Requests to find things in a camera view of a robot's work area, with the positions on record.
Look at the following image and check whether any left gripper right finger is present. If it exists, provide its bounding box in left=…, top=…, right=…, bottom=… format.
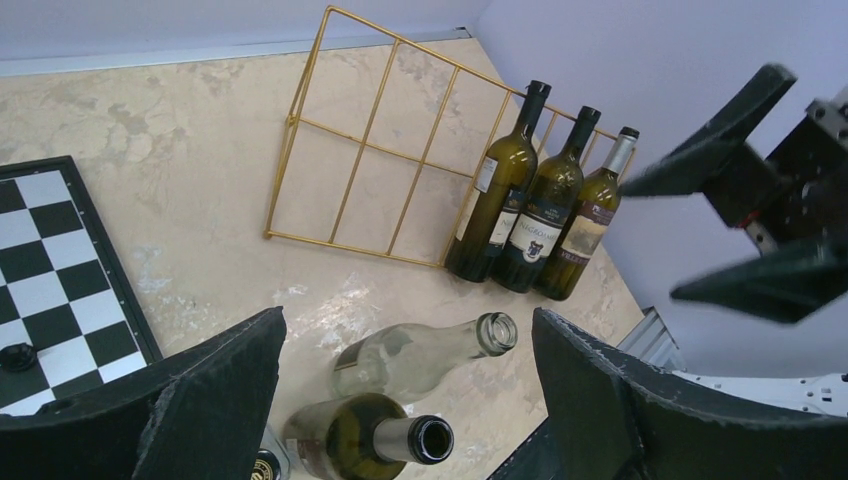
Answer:
left=494, top=308, right=847, bottom=479

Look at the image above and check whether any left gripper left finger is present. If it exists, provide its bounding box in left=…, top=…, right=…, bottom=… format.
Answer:
left=1, top=306, right=287, bottom=479

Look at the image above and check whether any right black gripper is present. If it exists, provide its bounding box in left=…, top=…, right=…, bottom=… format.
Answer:
left=619, top=63, right=847, bottom=324

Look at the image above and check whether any olive wine bottle grey neck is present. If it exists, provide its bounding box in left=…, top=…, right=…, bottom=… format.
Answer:
left=533, top=126, right=640, bottom=301

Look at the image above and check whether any green bottle silver neck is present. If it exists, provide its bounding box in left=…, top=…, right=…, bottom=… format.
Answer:
left=281, top=393, right=454, bottom=479

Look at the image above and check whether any dark wine bottle white label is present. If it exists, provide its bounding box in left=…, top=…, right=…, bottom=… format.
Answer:
left=490, top=106, right=601, bottom=293

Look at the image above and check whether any clear glass bottle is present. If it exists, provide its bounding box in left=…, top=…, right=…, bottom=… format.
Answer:
left=329, top=312, right=518, bottom=404

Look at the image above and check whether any dark front wine bottle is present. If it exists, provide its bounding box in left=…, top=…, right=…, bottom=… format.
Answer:
left=445, top=80, right=551, bottom=283

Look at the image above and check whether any clear square liquor bottle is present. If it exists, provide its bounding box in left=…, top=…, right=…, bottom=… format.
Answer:
left=250, top=425, right=291, bottom=480

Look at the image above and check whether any black white chessboard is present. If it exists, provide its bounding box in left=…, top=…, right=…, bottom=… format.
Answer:
left=1, top=156, right=163, bottom=416

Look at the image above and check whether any black chess piece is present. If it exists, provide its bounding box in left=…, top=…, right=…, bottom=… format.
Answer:
left=0, top=343, right=37, bottom=373

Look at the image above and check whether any gold wire wine rack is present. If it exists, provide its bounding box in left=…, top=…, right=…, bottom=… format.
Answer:
left=262, top=5, right=525, bottom=268

